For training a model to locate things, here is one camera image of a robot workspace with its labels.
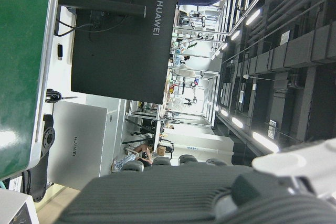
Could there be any right dexterous robot hand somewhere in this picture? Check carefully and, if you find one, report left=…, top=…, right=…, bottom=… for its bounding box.
left=59, top=137, right=336, bottom=224

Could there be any person with black hair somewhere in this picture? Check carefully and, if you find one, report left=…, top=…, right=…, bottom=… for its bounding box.
left=112, top=142, right=154, bottom=172

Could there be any silver Huawei computer case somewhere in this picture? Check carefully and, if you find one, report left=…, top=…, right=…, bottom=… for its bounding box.
left=47, top=100, right=122, bottom=191

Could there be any black Huawei monitor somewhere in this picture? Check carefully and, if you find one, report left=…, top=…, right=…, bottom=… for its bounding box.
left=58, top=0, right=182, bottom=105

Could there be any white box with warning sticker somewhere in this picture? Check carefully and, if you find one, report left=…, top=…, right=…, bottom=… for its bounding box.
left=0, top=196, right=40, bottom=224

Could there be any black flange mount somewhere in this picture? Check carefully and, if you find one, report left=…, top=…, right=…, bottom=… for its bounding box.
left=22, top=113, right=56, bottom=203

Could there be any black monitor cable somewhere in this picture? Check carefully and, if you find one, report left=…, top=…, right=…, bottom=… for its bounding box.
left=54, top=16, right=95, bottom=37

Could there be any green belt conveyor aluminium frame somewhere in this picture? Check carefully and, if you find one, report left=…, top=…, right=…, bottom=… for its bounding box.
left=0, top=0, right=62, bottom=180

